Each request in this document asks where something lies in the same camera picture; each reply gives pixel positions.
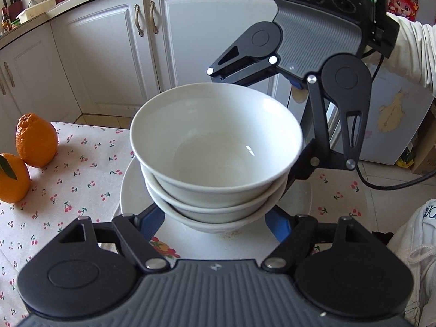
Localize cherry print tablecloth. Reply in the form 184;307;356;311
0;121;373;321

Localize white bowl with pink flowers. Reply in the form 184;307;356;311
141;163;294;224
145;180;286;234
130;82;304;208

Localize brown cardboard carton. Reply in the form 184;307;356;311
410;116;436;174

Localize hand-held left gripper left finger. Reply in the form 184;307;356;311
44;204;171;274

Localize orange with green leaf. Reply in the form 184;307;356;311
0;153;31;204

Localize green bottle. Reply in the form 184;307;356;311
400;143;413;167

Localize white kitchen cabinets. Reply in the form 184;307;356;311
0;0;307;123

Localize white plastic tray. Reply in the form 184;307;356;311
16;0;57;24

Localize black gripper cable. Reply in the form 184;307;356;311
354;48;436;191

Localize bumpy orange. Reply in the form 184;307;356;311
16;113;58;168

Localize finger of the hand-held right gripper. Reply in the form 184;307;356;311
284;73;367;195
206;35;284;88

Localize person's right forearm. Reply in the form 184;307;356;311
385;11;436;100

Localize red cartoon wall decoration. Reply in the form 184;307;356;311
388;0;421;21

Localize white refrigerator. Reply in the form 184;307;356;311
329;63;436;167

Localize person's white clothing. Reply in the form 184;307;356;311
388;199;436;327

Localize white plate with fruit print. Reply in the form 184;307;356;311
120;158;313;260

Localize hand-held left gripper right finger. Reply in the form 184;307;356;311
260;206;386;274

